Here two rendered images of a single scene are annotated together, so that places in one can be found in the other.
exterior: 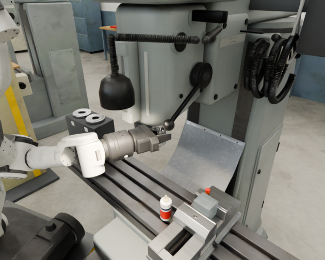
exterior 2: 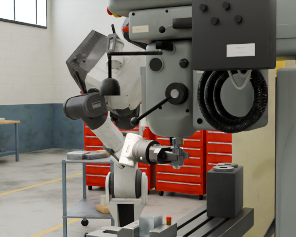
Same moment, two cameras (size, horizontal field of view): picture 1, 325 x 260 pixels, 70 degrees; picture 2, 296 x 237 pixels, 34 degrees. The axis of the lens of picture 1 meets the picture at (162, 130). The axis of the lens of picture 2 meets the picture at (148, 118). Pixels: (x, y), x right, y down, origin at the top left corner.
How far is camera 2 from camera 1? 158 cm
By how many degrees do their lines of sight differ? 75
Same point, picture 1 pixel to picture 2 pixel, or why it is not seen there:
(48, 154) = not seen: hidden behind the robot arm
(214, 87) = (196, 109)
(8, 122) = (267, 206)
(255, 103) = (276, 155)
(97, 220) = not seen: outside the picture
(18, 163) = (119, 153)
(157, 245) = (106, 227)
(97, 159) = (126, 151)
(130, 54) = (143, 74)
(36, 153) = not seen: hidden behind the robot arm
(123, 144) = (141, 146)
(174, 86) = (153, 97)
